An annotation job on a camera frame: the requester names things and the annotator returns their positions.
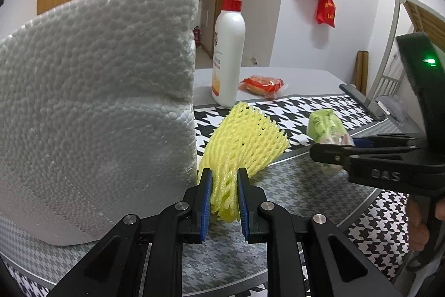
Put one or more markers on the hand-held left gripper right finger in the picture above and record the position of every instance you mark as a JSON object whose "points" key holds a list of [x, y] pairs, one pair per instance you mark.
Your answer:
{"points": [[244, 208]]}

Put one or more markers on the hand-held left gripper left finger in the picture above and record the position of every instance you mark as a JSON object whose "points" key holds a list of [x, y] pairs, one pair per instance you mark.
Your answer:
{"points": [[207, 204]]}

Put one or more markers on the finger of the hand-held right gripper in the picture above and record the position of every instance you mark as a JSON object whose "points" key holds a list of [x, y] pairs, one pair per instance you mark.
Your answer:
{"points": [[365, 143], [333, 154]]}

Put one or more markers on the green snack packet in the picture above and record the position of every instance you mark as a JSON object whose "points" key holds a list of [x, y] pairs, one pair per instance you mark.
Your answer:
{"points": [[323, 124]]}

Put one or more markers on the white foam box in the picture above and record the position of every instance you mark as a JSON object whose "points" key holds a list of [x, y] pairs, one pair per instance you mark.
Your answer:
{"points": [[97, 109]]}

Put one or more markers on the person's right hand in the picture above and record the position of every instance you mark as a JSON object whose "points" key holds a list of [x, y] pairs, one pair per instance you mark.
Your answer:
{"points": [[417, 231]]}

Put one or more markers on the white plastic bag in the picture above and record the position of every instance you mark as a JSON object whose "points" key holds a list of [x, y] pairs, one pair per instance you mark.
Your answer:
{"points": [[394, 109]]}

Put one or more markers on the houndstooth tablecloth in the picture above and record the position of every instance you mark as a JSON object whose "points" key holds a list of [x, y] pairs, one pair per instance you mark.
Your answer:
{"points": [[306, 206]]}

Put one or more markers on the wooden planks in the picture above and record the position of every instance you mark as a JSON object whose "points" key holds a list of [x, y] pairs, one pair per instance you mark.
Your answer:
{"points": [[362, 74]]}

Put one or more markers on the red snack packet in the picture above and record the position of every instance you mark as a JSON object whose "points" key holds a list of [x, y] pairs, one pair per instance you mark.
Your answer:
{"points": [[262, 84]]}

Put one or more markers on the white pump bottle red cap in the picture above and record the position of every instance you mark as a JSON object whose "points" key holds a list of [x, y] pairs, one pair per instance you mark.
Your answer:
{"points": [[227, 57]]}

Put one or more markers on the red fire extinguisher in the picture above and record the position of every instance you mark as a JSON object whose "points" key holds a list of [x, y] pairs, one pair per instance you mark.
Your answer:
{"points": [[196, 36]]}

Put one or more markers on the metal bunk bed frame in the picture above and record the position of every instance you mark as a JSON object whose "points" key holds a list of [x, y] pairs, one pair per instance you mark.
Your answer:
{"points": [[399, 4]]}

